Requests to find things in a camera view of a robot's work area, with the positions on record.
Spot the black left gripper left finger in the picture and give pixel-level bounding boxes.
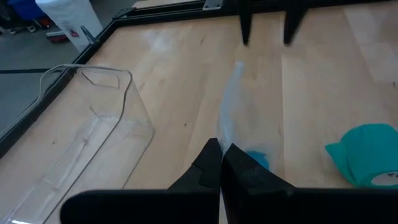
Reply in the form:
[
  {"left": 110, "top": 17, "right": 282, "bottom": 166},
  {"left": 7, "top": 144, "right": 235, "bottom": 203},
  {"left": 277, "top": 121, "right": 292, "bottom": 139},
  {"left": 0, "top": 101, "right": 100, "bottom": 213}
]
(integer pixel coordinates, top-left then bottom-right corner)
[{"left": 60, "top": 138, "right": 223, "bottom": 224}]

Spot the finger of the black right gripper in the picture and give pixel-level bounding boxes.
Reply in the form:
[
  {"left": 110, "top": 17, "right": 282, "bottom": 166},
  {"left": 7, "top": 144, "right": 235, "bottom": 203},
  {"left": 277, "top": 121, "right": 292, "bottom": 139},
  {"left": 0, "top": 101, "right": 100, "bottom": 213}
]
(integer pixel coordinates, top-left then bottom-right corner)
[
  {"left": 283, "top": 0, "right": 309, "bottom": 47},
  {"left": 237, "top": 0, "right": 254, "bottom": 47}
]

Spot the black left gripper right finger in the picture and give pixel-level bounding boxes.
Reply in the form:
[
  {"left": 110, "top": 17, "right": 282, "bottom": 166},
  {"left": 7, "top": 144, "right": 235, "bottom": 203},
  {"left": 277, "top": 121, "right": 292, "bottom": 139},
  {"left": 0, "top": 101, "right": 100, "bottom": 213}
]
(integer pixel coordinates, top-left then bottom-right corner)
[{"left": 220, "top": 143, "right": 398, "bottom": 224}]

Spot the teal elastic bandage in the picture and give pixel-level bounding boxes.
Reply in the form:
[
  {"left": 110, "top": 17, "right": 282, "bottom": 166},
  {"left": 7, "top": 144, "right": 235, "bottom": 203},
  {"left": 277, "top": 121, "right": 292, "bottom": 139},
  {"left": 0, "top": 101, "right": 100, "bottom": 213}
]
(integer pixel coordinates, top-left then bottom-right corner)
[{"left": 324, "top": 123, "right": 398, "bottom": 189}]

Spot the clear bag with blue label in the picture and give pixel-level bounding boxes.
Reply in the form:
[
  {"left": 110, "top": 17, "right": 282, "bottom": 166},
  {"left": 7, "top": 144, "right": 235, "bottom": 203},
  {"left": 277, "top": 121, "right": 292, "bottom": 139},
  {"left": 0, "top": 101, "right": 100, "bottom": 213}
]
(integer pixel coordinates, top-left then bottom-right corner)
[{"left": 216, "top": 60, "right": 281, "bottom": 172}]

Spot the clear plastic bin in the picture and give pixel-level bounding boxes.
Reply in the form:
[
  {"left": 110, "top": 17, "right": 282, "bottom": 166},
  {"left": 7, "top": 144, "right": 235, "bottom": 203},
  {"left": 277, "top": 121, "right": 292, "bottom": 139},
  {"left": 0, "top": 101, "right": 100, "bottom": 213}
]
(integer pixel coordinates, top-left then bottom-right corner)
[{"left": 0, "top": 63, "right": 156, "bottom": 224}]

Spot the white floor bin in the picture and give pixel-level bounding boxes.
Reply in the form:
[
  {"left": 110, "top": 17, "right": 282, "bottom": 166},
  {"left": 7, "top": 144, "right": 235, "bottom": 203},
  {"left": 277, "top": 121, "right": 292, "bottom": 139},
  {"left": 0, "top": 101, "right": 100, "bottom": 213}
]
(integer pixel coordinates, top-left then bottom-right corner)
[{"left": 34, "top": 0, "right": 104, "bottom": 52}]

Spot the black aluminium table frame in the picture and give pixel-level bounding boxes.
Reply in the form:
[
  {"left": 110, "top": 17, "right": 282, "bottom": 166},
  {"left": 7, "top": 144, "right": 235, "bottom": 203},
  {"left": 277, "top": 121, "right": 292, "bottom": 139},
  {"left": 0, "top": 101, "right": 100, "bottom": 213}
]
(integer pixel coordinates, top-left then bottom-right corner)
[{"left": 0, "top": 0, "right": 398, "bottom": 157}]

